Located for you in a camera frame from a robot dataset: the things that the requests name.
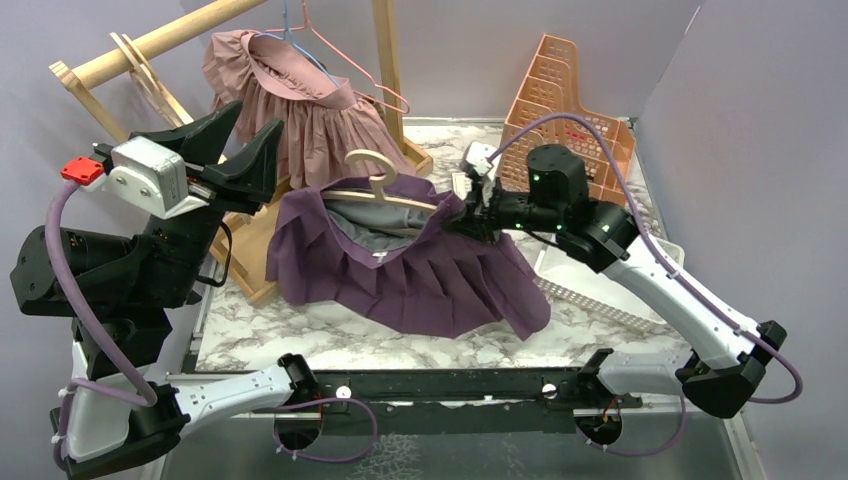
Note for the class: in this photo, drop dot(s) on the peach plastic file organizer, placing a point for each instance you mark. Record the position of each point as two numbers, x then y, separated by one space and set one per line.
550 85

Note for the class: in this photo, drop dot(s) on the white perforated basket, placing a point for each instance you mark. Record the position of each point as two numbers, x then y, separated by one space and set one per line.
578 285

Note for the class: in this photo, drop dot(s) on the pink skirt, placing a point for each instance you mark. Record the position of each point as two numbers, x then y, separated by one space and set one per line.
323 118

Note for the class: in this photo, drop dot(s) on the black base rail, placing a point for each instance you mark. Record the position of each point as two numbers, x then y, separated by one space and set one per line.
551 400

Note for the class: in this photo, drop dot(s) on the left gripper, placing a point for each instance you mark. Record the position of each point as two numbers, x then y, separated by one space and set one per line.
241 182

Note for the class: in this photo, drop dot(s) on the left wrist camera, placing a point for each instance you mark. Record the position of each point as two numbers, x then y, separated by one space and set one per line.
140 172

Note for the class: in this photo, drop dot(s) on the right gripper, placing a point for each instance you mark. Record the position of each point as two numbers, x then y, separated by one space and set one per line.
478 211

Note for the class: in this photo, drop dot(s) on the small white red box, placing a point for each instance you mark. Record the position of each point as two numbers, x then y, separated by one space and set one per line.
461 184

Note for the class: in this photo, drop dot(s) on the pink wire hanger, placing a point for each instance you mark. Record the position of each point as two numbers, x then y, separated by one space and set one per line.
367 45

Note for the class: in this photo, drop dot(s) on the purple garment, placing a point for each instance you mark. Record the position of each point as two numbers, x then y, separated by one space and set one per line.
398 266

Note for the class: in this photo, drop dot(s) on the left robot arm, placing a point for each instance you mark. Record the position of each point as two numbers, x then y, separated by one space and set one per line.
117 292

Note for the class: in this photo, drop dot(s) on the wooden hanger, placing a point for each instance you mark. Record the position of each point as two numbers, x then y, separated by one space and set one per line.
391 202
160 99

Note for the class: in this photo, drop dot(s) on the blue wire hanger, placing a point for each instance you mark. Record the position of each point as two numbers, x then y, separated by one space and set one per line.
286 35

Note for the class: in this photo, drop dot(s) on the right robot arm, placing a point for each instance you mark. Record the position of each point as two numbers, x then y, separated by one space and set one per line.
729 351

